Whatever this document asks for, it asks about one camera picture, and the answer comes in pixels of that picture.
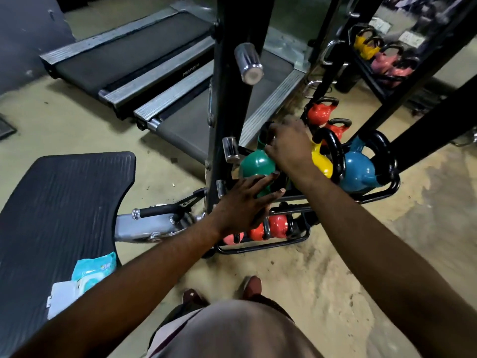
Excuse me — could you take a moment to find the person's left hand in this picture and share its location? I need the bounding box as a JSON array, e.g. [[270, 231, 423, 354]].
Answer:
[[209, 172, 286, 241]]

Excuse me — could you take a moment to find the person's right hand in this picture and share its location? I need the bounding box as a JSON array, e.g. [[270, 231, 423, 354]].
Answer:
[[265, 117, 318, 180]]

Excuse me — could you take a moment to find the green kettlebell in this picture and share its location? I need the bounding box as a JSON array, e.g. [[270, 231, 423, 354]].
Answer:
[[238, 123, 278, 198]]

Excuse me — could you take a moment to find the person's left forearm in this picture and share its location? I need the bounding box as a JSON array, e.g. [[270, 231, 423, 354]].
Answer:
[[11, 218, 226, 358]]

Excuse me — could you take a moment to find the person's right forearm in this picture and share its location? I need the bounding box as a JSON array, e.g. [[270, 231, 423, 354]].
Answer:
[[290, 168, 477, 358]]

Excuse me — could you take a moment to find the small red kettlebell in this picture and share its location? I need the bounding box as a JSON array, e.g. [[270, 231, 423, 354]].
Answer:
[[268, 214, 296, 239]]

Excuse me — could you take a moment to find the small orange kettlebell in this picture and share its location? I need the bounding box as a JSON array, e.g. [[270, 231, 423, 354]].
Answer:
[[248, 220, 270, 242]]

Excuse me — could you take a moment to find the orange-red kettlebell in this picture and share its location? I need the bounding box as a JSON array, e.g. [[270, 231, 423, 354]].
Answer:
[[323, 118, 353, 146], [306, 96, 340, 127]]

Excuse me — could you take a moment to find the small pink kettlebell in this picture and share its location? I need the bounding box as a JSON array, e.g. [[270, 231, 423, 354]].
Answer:
[[222, 231, 245, 246]]

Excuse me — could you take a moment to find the large chrome peg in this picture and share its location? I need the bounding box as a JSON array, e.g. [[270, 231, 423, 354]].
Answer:
[[234, 42, 265, 86]]

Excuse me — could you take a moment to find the treadmill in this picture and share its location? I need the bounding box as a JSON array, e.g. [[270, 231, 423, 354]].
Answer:
[[40, 6, 217, 120], [133, 26, 311, 165]]

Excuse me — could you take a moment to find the blue kettlebell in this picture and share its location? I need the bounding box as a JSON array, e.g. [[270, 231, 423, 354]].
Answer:
[[339, 130, 398, 194]]

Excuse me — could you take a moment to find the person's right shoe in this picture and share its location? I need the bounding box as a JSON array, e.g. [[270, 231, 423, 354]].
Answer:
[[242, 276, 263, 301]]

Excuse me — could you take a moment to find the person's shoe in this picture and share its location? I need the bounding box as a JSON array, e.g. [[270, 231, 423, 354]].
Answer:
[[181, 288, 210, 308], [242, 276, 263, 301]]

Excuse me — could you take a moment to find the black kettlebell rack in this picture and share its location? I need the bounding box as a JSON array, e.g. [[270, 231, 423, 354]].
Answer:
[[213, 171, 401, 256]]

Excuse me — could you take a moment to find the small yellow kettlebell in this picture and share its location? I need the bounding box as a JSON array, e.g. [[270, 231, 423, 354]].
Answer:
[[361, 36, 385, 61], [353, 27, 376, 52]]

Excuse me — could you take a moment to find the person's left shoe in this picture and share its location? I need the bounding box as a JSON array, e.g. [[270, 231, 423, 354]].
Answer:
[[181, 288, 210, 308]]

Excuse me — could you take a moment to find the person's grey shirt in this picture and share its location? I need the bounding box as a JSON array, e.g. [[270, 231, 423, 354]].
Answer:
[[146, 299, 325, 358]]

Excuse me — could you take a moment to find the light blue wipes packet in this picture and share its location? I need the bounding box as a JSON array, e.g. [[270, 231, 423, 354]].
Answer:
[[71, 251, 118, 295]]

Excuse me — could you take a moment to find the black bench pad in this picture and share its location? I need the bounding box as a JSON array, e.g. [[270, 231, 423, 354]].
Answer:
[[0, 151, 137, 358]]

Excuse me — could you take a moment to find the black floor mat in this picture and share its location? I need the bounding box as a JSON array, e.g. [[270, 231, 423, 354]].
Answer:
[[0, 115, 18, 141]]

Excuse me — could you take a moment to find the black upright post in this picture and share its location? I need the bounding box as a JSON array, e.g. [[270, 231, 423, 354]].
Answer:
[[204, 0, 277, 214]]

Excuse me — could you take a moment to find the silver bench frame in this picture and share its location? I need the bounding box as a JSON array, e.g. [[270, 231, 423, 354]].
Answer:
[[114, 188, 208, 244]]

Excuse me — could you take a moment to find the black slanted frame beam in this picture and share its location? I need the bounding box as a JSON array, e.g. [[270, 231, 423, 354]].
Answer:
[[389, 74, 477, 173], [350, 18, 477, 146]]

